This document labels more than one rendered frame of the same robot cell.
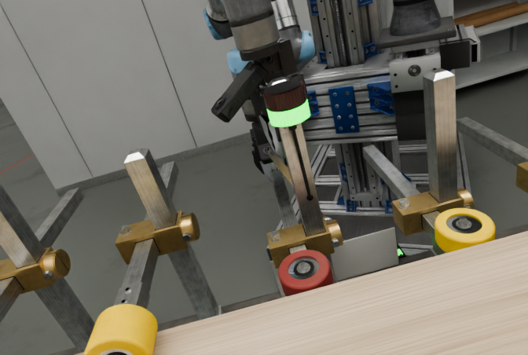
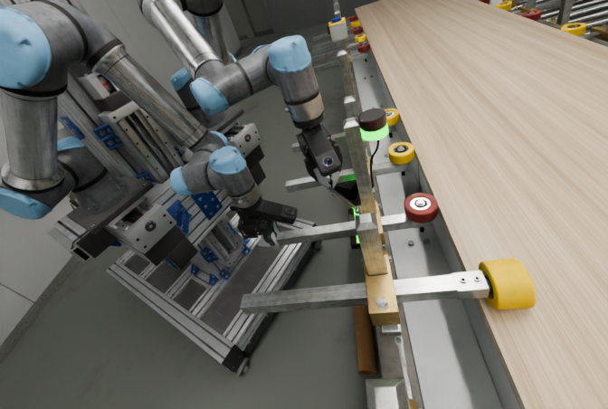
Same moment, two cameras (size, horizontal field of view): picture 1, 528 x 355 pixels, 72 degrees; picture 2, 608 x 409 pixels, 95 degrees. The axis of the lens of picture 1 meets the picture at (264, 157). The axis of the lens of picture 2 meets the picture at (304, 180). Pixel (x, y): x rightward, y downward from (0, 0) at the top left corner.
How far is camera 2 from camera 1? 0.75 m
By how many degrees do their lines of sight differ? 63
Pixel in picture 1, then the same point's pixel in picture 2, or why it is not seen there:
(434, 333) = (465, 164)
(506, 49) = not seen: hidden behind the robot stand
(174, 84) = not seen: outside the picture
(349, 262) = not seen: hidden behind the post
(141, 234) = (390, 286)
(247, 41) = (319, 107)
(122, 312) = (497, 264)
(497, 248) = (418, 144)
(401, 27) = (211, 120)
